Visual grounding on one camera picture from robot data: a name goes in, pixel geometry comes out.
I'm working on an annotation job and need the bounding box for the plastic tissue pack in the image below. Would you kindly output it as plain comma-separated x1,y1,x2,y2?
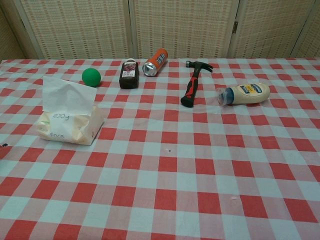
36,104,105,147

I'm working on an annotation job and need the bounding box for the white facial tissue sheet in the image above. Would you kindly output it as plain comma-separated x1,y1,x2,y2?
41,75,97,118

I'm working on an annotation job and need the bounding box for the red white checkered tablecloth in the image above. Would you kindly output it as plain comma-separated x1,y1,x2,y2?
0,58,320,240

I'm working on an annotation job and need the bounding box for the black red claw hammer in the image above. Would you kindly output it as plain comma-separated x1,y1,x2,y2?
180,60,214,109

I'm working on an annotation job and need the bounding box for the dark juice bottle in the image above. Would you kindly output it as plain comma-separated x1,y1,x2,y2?
119,58,140,90

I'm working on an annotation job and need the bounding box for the orange drink can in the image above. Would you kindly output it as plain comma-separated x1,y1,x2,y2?
142,48,169,78

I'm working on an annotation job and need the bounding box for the green ball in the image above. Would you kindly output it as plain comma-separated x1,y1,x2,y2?
81,67,102,88

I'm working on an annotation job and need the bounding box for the mayonnaise squeeze bottle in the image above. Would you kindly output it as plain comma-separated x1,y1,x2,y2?
216,82,271,107

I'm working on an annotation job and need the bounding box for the woven folding screen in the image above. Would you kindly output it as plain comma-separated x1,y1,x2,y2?
0,0,320,61

